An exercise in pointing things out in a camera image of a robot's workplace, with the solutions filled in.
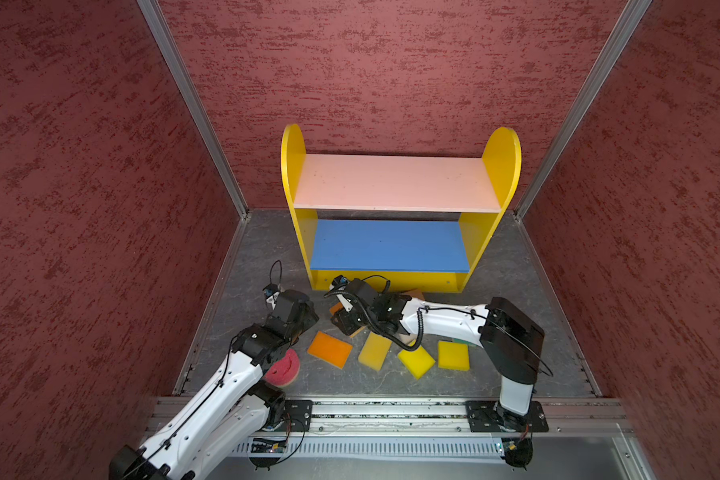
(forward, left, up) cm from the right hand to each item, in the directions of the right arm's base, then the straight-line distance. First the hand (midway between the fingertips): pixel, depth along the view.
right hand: (337, 322), depth 83 cm
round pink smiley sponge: (-12, +14, -3) cm, 19 cm away
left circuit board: (-27, +17, -9) cm, 34 cm away
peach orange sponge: (+12, -24, -6) cm, 28 cm away
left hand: (0, +8, +3) cm, 9 cm away
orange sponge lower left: (-5, +2, -6) cm, 8 cm away
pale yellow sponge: (-7, -11, -5) cm, 13 cm away
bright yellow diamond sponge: (-10, -22, -5) cm, 25 cm away
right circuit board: (-30, -44, -9) cm, 54 cm away
